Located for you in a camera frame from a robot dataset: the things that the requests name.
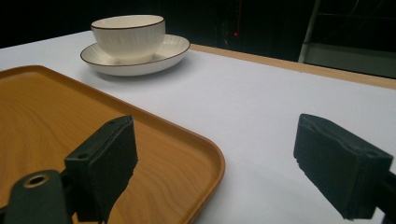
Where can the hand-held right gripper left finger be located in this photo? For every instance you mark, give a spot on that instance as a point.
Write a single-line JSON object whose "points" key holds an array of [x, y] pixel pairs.
{"points": [[106, 168]]}

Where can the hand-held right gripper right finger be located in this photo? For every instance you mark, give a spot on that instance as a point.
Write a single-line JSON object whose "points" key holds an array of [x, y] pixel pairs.
{"points": [[336, 168]]}

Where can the wooden tray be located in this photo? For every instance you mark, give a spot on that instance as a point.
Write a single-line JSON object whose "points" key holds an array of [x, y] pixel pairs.
{"points": [[40, 118]]}

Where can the metal stand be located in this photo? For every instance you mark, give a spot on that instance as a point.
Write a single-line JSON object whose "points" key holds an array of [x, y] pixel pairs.
{"points": [[342, 53]]}

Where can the white plate with dark rim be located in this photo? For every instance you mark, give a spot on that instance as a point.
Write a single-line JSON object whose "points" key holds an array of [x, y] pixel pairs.
{"points": [[168, 53]]}

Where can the white ribbed bowl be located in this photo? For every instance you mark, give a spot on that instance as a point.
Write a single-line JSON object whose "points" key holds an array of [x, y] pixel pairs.
{"points": [[129, 39]]}

